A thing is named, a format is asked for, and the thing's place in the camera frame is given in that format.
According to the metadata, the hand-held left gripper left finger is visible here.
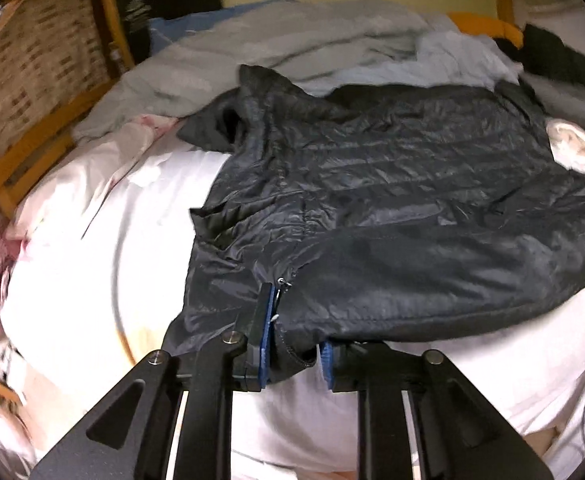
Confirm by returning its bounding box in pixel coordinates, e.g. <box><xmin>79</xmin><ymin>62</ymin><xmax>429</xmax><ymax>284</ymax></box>
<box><xmin>30</xmin><ymin>282</ymin><xmax>279</xmax><ymax>480</ymax></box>

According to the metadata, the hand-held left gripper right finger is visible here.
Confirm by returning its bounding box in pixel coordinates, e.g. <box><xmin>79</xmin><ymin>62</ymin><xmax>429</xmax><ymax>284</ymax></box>
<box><xmin>319</xmin><ymin>341</ymin><xmax>555</xmax><ymax>480</ymax></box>

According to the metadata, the black puffer jacket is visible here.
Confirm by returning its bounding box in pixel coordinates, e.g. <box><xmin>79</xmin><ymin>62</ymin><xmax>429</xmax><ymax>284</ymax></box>
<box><xmin>162</xmin><ymin>64</ymin><xmax>585</xmax><ymax>373</ymax></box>

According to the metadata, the white pink floral pillow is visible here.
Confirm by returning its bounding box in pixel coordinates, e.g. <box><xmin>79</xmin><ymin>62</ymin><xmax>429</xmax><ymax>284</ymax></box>
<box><xmin>5</xmin><ymin>115</ymin><xmax>183</xmax><ymax>241</ymax></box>

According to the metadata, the light blue duvet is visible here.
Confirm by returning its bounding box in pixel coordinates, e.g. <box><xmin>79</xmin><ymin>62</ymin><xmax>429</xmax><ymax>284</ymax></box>
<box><xmin>72</xmin><ymin>0</ymin><xmax>523</xmax><ymax>143</ymax></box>

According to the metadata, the cream cloth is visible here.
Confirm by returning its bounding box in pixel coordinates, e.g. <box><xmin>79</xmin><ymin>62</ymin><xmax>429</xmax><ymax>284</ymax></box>
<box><xmin>545</xmin><ymin>119</ymin><xmax>585</xmax><ymax>186</ymax></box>

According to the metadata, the blue pillow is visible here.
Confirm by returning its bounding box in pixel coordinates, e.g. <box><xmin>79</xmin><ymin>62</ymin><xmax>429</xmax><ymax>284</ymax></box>
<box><xmin>147</xmin><ymin>2</ymin><xmax>258</xmax><ymax>56</ymax></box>

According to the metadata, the orange pillow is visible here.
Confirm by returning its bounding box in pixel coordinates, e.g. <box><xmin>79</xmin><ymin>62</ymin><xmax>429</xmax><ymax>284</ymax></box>
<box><xmin>447</xmin><ymin>11</ymin><xmax>525</xmax><ymax>43</ymax></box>

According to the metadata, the beige checked print cloth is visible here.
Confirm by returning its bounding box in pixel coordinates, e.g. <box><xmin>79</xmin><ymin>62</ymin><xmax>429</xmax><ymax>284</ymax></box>
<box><xmin>0</xmin><ymin>0</ymin><xmax>113</xmax><ymax>171</ymax></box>

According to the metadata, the black cloth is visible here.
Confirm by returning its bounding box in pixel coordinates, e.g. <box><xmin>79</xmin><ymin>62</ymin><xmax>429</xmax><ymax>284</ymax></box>
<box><xmin>502</xmin><ymin>25</ymin><xmax>585</xmax><ymax>116</ymax></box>

